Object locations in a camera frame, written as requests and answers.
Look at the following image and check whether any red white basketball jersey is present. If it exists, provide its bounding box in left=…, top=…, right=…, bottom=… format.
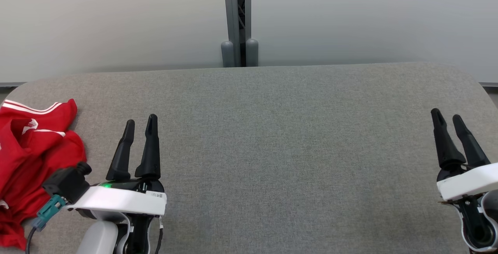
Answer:
left=0, top=98, right=87, bottom=250

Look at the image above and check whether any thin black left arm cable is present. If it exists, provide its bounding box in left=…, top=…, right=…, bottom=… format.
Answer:
left=155, top=216, right=164, bottom=254

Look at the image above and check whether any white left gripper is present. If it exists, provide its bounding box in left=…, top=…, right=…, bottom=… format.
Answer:
left=67, top=114, right=167, bottom=219

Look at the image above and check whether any grey rounded post cap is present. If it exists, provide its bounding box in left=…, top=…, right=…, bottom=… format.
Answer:
left=221, top=41, right=235, bottom=68
left=245, top=39, right=259, bottom=67

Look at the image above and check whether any grey metal post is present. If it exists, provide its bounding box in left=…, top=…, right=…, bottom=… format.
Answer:
left=223, top=0, right=252, bottom=68

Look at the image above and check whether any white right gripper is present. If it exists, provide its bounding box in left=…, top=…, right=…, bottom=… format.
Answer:
left=431, top=108, right=498, bottom=202

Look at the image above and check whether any black left camera cable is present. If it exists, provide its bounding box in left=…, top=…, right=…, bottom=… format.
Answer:
left=26, top=226, right=39, bottom=254

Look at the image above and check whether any teal left camera connector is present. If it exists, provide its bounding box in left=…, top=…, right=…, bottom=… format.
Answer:
left=32, top=194, right=67, bottom=231

